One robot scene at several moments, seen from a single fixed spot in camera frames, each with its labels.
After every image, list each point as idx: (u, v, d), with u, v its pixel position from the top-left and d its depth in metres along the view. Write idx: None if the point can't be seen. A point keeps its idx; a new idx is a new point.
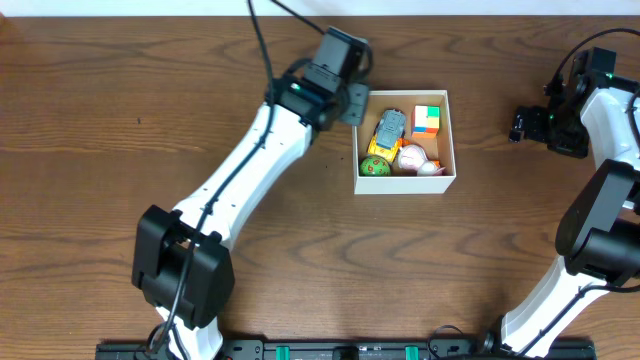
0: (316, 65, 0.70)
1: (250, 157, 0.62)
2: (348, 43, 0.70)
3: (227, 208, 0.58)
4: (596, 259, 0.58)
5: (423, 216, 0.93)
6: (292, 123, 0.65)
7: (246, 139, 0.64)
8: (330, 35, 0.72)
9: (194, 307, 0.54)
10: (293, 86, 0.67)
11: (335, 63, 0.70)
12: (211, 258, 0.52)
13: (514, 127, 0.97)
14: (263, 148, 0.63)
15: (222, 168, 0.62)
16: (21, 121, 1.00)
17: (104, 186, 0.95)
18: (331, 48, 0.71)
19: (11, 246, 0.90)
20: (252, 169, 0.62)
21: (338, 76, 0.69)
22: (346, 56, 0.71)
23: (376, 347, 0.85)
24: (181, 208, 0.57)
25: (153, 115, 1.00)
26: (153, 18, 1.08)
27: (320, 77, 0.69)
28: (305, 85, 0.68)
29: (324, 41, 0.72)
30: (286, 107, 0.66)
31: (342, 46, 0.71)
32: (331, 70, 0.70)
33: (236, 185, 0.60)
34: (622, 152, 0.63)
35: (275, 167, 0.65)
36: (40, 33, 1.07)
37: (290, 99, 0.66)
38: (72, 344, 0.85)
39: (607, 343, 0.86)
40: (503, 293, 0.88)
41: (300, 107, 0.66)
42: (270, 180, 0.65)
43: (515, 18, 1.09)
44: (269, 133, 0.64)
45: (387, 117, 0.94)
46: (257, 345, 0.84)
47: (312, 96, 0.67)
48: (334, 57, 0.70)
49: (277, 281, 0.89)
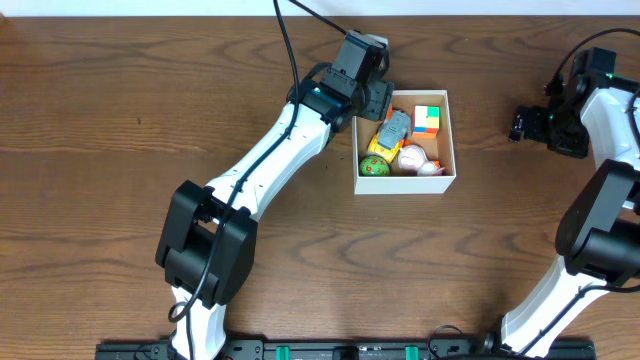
0: (335, 70, 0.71)
1: (277, 145, 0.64)
2: (365, 49, 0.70)
3: (255, 189, 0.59)
4: (597, 259, 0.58)
5: (423, 217, 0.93)
6: (314, 120, 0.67)
7: (271, 132, 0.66)
8: (349, 40, 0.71)
9: (218, 281, 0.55)
10: (315, 89, 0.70)
11: (352, 68, 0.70)
12: (241, 229, 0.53)
13: (514, 127, 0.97)
14: (289, 139, 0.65)
15: (250, 154, 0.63)
16: (22, 122, 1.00)
17: (105, 185, 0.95)
18: (348, 53, 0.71)
19: (11, 245, 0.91)
20: (279, 157, 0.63)
21: (355, 81, 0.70)
22: (363, 62, 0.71)
23: (376, 347, 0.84)
24: (213, 185, 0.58)
25: (154, 115, 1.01)
26: (153, 18, 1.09)
27: (337, 81, 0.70)
28: (324, 87, 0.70)
29: (343, 45, 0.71)
30: (308, 108, 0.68)
31: (359, 52, 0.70)
32: (347, 74, 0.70)
33: (264, 169, 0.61)
34: (622, 152, 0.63)
35: (296, 161, 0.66)
36: (40, 33, 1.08)
37: (310, 102, 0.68)
38: (72, 344, 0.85)
39: (607, 343, 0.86)
40: (503, 294, 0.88)
41: (319, 109, 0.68)
42: (290, 173, 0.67)
43: (514, 19, 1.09)
44: (294, 127, 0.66)
45: (392, 118, 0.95)
46: (257, 345, 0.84)
47: (330, 99, 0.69)
48: (350, 61, 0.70)
49: (278, 281, 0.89)
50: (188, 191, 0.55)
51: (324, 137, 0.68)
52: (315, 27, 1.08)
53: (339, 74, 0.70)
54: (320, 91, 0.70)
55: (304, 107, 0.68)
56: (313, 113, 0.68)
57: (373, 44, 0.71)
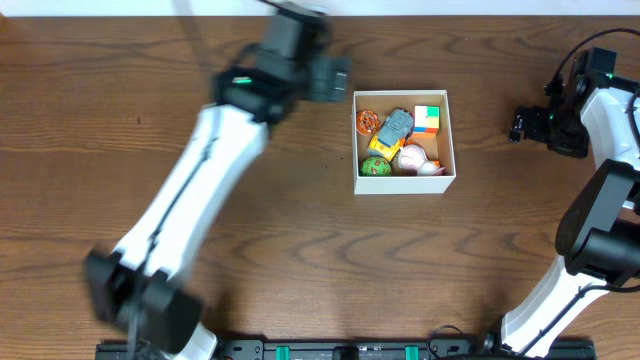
0: (265, 50, 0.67)
1: (194, 174, 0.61)
2: (295, 22, 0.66)
3: (172, 238, 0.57)
4: (596, 259, 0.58)
5: (423, 217, 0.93)
6: (235, 131, 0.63)
7: (188, 155, 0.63)
8: (278, 15, 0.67)
9: (156, 341, 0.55)
10: (241, 78, 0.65)
11: (283, 46, 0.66)
12: (162, 297, 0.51)
13: (514, 127, 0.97)
14: (207, 161, 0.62)
15: (168, 187, 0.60)
16: (21, 122, 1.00)
17: (105, 185, 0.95)
18: (279, 31, 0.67)
19: (11, 245, 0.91)
20: (198, 186, 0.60)
21: (288, 60, 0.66)
22: (295, 36, 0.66)
23: (376, 347, 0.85)
24: (125, 244, 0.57)
25: (154, 115, 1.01)
26: (153, 18, 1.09)
27: (270, 63, 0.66)
28: (255, 74, 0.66)
29: (270, 23, 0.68)
30: (231, 107, 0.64)
31: (288, 25, 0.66)
32: (279, 53, 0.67)
33: (185, 206, 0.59)
34: (622, 152, 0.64)
35: (229, 174, 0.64)
36: (40, 33, 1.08)
37: (239, 94, 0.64)
38: (72, 344, 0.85)
39: (607, 343, 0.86)
40: (503, 293, 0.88)
41: (253, 101, 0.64)
42: (228, 185, 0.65)
43: (515, 18, 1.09)
44: (211, 145, 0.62)
45: (394, 116, 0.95)
46: (257, 345, 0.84)
47: (262, 85, 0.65)
48: (281, 38, 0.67)
49: (278, 281, 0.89)
50: (101, 262, 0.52)
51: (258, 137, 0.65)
52: None
53: (270, 54, 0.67)
54: (248, 79, 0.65)
55: (226, 108, 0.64)
56: (236, 113, 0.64)
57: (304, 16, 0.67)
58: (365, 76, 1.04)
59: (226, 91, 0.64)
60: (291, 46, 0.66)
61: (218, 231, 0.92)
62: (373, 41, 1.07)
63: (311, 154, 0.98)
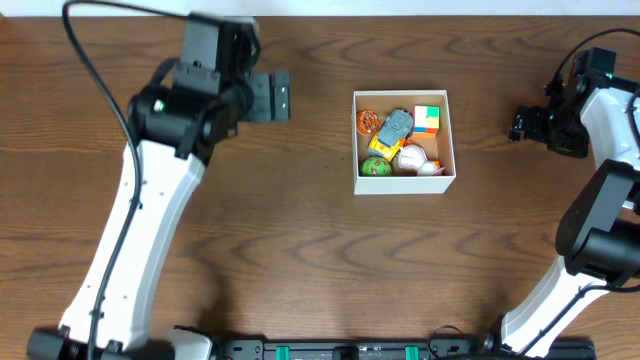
0: (186, 66, 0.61)
1: (127, 227, 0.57)
2: (216, 30, 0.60)
3: (118, 301, 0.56)
4: (596, 259, 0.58)
5: (423, 217, 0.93)
6: (166, 166, 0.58)
7: (119, 202, 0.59)
8: (192, 23, 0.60)
9: None
10: (160, 103, 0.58)
11: (205, 59, 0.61)
12: None
13: (514, 127, 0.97)
14: (140, 208, 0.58)
15: (104, 245, 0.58)
16: (21, 122, 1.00)
17: (104, 185, 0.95)
18: (199, 41, 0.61)
19: (11, 246, 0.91)
20: (134, 238, 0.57)
21: (215, 71, 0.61)
22: (218, 45, 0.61)
23: (376, 348, 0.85)
24: (69, 319, 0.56)
25: None
26: (153, 19, 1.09)
27: (193, 80, 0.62)
28: (177, 94, 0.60)
29: (187, 33, 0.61)
30: (153, 139, 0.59)
31: (210, 35, 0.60)
32: (203, 66, 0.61)
33: (124, 262, 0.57)
34: (622, 152, 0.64)
35: (172, 212, 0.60)
36: (40, 33, 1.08)
37: (162, 119, 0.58)
38: None
39: (607, 343, 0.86)
40: (503, 293, 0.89)
41: (180, 125, 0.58)
42: (174, 218, 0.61)
43: (515, 19, 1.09)
44: (141, 189, 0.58)
45: (394, 116, 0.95)
46: (257, 345, 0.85)
47: (188, 105, 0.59)
48: (202, 50, 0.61)
49: (278, 281, 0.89)
50: (44, 342, 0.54)
51: (196, 169, 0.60)
52: (314, 27, 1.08)
53: (194, 67, 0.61)
54: (167, 101, 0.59)
55: (147, 144, 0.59)
56: (159, 147, 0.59)
57: (225, 23, 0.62)
58: (365, 76, 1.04)
59: (144, 119, 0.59)
60: (217, 56, 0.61)
61: (218, 231, 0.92)
62: (373, 41, 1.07)
63: (310, 154, 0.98)
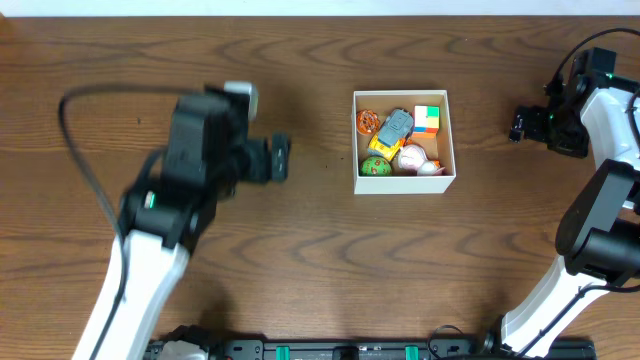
0: (174, 155, 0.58)
1: (111, 321, 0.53)
2: (203, 124, 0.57)
3: None
4: (596, 259, 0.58)
5: (423, 216, 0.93)
6: (153, 261, 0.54)
7: (102, 296, 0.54)
8: (180, 117, 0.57)
9: None
10: (149, 195, 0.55)
11: (193, 150, 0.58)
12: None
13: (514, 127, 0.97)
14: (125, 303, 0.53)
15: (84, 336, 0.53)
16: (21, 122, 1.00)
17: (104, 185, 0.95)
18: (184, 133, 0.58)
19: (11, 245, 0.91)
20: (117, 333, 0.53)
21: (203, 162, 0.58)
22: (205, 137, 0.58)
23: (376, 347, 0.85)
24: None
25: (154, 115, 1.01)
26: (153, 18, 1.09)
27: (181, 169, 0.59)
28: (165, 186, 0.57)
29: (173, 124, 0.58)
30: (141, 232, 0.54)
31: (197, 129, 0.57)
32: (190, 156, 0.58)
33: None
34: (622, 152, 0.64)
35: (153, 306, 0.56)
36: (40, 34, 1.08)
37: (152, 214, 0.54)
38: (73, 344, 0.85)
39: (607, 343, 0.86)
40: (503, 293, 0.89)
41: (168, 220, 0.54)
42: (156, 311, 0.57)
43: (515, 18, 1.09)
44: (126, 283, 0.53)
45: (394, 116, 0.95)
46: (257, 345, 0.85)
47: (176, 201, 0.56)
48: (189, 143, 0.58)
49: (278, 281, 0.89)
50: None
51: (183, 262, 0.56)
52: (314, 26, 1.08)
53: (181, 158, 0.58)
54: (157, 193, 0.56)
55: (135, 237, 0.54)
56: (146, 240, 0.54)
57: (210, 109, 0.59)
58: (365, 76, 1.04)
59: (134, 214, 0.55)
60: (203, 148, 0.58)
61: (217, 231, 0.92)
62: (373, 41, 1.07)
63: (311, 154, 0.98)
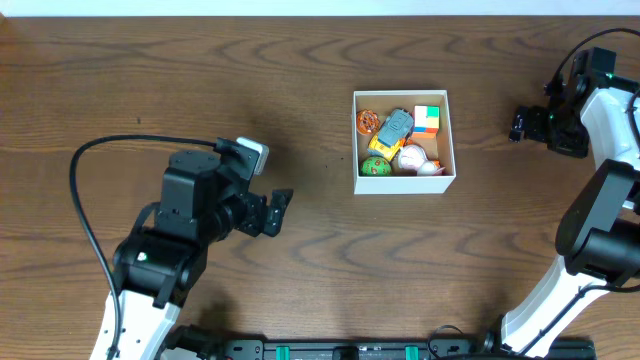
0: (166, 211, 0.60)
1: None
2: (193, 183, 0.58)
3: None
4: (596, 259, 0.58)
5: (423, 216, 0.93)
6: (145, 314, 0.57)
7: (98, 344, 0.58)
8: (171, 177, 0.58)
9: None
10: (141, 255, 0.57)
11: (184, 207, 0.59)
12: None
13: (514, 127, 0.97)
14: (118, 354, 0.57)
15: None
16: (21, 122, 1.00)
17: (104, 185, 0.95)
18: (176, 190, 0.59)
19: (11, 245, 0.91)
20: None
21: (194, 218, 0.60)
22: (195, 194, 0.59)
23: (376, 347, 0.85)
24: None
25: (154, 115, 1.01)
26: (153, 18, 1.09)
27: (174, 225, 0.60)
28: (157, 242, 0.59)
29: (163, 182, 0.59)
30: (135, 289, 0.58)
31: (186, 187, 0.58)
32: (182, 213, 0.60)
33: None
34: (622, 152, 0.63)
35: (149, 355, 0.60)
36: (40, 33, 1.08)
37: (145, 270, 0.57)
38: (72, 344, 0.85)
39: (607, 343, 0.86)
40: (503, 293, 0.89)
41: (160, 275, 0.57)
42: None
43: (514, 18, 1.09)
44: (120, 334, 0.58)
45: (394, 116, 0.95)
46: (257, 345, 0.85)
47: (169, 255, 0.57)
48: (181, 200, 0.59)
49: (278, 281, 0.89)
50: None
51: (173, 314, 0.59)
52: (315, 26, 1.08)
53: (173, 214, 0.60)
54: (149, 250, 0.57)
55: (129, 294, 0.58)
56: (140, 295, 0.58)
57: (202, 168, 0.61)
58: (365, 76, 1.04)
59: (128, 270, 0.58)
60: (195, 205, 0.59)
61: None
62: (373, 41, 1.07)
63: (311, 154, 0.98)
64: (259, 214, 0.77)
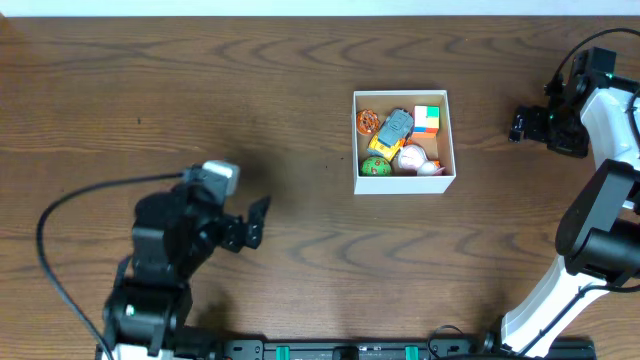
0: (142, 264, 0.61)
1: None
2: (162, 237, 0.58)
3: None
4: (595, 259, 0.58)
5: (423, 216, 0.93)
6: None
7: None
8: (138, 235, 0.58)
9: None
10: (128, 310, 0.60)
11: (159, 258, 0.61)
12: None
13: (514, 127, 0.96)
14: None
15: None
16: (21, 122, 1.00)
17: (104, 185, 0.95)
18: (146, 245, 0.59)
19: (11, 245, 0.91)
20: None
21: (170, 265, 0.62)
22: (166, 245, 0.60)
23: (376, 347, 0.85)
24: None
25: (154, 115, 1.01)
26: (153, 18, 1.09)
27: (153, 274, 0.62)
28: (140, 293, 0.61)
29: (132, 237, 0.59)
30: (128, 341, 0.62)
31: (156, 241, 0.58)
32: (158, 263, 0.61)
33: None
34: (622, 152, 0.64)
35: None
36: (41, 34, 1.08)
37: (134, 323, 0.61)
38: (72, 344, 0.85)
39: (607, 343, 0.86)
40: (503, 293, 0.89)
41: (151, 324, 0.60)
42: None
43: (515, 18, 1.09)
44: None
45: (394, 116, 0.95)
46: (257, 345, 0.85)
47: (154, 306, 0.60)
48: (154, 253, 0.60)
49: (278, 281, 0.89)
50: None
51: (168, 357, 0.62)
52: (315, 26, 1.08)
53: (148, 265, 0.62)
54: (136, 303, 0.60)
55: (123, 348, 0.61)
56: (133, 346, 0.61)
57: (169, 216, 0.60)
58: (365, 76, 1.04)
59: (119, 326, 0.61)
60: (168, 254, 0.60)
61: None
62: (373, 41, 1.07)
63: (311, 154, 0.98)
64: (235, 231, 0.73)
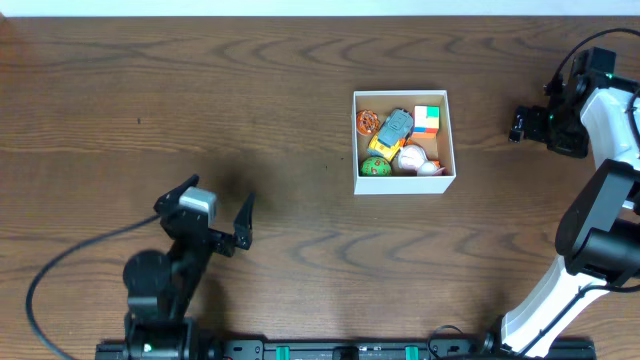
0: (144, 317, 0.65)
1: None
2: (155, 304, 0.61)
3: None
4: (595, 259, 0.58)
5: (423, 216, 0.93)
6: None
7: None
8: (135, 305, 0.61)
9: None
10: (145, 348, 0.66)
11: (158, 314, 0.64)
12: None
13: (514, 127, 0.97)
14: None
15: None
16: (21, 122, 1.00)
17: (104, 185, 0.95)
18: (144, 310, 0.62)
19: (11, 245, 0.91)
20: None
21: (170, 313, 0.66)
22: (161, 305, 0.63)
23: (376, 347, 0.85)
24: None
25: (154, 115, 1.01)
26: (154, 19, 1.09)
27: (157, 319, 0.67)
28: (151, 334, 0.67)
29: (129, 305, 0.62)
30: None
31: (152, 307, 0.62)
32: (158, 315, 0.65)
33: None
34: (622, 152, 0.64)
35: None
36: (41, 34, 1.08)
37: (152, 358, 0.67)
38: (72, 344, 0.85)
39: (607, 343, 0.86)
40: (503, 293, 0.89)
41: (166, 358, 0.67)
42: None
43: (515, 19, 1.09)
44: None
45: (394, 117, 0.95)
46: (257, 345, 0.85)
47: (166, 344, 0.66)
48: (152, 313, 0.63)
49: (278, 281, 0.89)
50: None
51: None
52: (315, 27, 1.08)
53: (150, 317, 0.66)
54: (152, 340, 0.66)
55: None
56: None
57: (158, 281, 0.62)
58: (365, 76, 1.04)
59: None
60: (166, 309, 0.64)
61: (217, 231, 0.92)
62: (373, 41, 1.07)
63: (311, 154, 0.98)
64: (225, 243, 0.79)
